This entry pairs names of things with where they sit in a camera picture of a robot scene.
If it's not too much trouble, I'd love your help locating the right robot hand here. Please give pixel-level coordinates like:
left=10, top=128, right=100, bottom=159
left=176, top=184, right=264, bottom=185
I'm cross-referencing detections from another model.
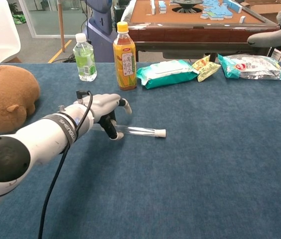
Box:
left=247, top=9, right=281, bottom=48

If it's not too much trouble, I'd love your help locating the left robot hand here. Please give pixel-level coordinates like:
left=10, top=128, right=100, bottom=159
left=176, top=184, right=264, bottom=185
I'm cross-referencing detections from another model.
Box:
left=77, top=93, right=133, bottom=141

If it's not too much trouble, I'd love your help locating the clear glass test tube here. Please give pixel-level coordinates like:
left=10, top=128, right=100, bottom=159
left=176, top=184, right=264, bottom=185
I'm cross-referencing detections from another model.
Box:
left=90, top=123, right=157, bottom=138

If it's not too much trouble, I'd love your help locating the cardboard box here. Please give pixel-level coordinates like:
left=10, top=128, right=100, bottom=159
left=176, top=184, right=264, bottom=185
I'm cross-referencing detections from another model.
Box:
left=240, top=0, right=281, bottom=25

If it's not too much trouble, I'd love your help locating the silver teal snack bag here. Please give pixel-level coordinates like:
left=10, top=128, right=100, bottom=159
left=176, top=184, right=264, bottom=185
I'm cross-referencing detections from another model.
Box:
left=217, top=53, right=281, bottom=86

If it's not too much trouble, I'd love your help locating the yellow tea bottle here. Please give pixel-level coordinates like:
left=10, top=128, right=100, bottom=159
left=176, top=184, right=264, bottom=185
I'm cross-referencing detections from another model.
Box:
left=113, top=21, right=138, bottom=92

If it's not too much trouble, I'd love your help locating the clear green-label water bottle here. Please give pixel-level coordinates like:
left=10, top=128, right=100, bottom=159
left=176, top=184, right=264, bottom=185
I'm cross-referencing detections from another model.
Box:
left=72, top=33, right=98, bottom=83

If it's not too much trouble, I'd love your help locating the blue purple machine base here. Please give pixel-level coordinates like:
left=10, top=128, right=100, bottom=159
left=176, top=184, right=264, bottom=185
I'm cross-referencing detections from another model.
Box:
left=85, top=0, right=118, bottom=63

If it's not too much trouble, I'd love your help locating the teal wet wipes pack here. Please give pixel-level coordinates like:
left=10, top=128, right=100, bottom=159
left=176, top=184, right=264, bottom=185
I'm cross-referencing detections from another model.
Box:
left=136, top=59, right=200, bottom=90

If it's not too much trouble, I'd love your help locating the yellow snack packet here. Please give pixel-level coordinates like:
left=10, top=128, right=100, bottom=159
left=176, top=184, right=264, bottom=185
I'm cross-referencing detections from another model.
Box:
left=191, top=55, right=222, bottom=83

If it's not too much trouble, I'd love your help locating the brown mahjong table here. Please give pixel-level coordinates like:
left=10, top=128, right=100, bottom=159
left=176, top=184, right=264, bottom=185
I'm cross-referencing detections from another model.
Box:
left=127, top=0, right=281, bottom=63

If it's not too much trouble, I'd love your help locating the wooden pole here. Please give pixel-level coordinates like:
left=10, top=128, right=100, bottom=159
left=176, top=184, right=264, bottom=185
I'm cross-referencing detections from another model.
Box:
left=57, top=0, right=66, bottom=53

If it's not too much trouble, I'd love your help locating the black mahjong table dial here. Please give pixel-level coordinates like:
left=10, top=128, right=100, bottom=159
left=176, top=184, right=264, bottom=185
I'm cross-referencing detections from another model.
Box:
left=171, top=0, right=204, bottom=13

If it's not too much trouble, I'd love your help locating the brown plush toy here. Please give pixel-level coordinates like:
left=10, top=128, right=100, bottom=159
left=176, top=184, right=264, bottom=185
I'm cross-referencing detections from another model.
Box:
left=0, top=64, right=41, bottom=134

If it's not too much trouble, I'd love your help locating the green crumpled object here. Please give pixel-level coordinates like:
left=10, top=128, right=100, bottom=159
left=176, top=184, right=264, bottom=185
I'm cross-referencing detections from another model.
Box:
left=12, top=14, right=27, bottom=25

